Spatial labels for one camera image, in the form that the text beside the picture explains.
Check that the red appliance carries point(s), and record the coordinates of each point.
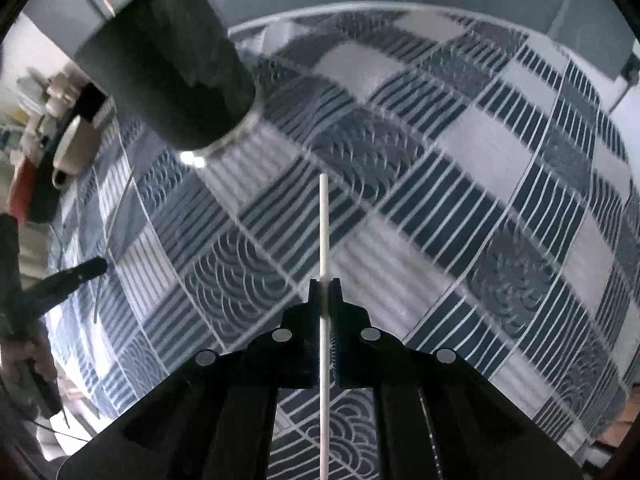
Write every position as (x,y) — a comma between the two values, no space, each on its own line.
(22,190)

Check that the white ceramic mug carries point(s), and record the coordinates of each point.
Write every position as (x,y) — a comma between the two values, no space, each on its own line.
(75,153)

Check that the blue patterned tablecloth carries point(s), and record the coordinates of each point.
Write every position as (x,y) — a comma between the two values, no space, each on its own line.
(480,197)

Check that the white jars group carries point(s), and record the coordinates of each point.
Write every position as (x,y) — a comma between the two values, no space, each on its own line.
(53,97)

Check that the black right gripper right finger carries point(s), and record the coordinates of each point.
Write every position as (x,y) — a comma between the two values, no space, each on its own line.
(436,416)

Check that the black cylindrical utensil holder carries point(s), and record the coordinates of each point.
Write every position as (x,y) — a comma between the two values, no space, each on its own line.
(171,62)

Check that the person's left hand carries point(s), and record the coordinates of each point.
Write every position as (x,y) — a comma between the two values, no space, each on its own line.
(35,346)

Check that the wooden chopstick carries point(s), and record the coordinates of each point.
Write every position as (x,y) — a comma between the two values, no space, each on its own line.
(324,328)

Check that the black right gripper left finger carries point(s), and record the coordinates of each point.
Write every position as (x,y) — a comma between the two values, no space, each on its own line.
(212,418)

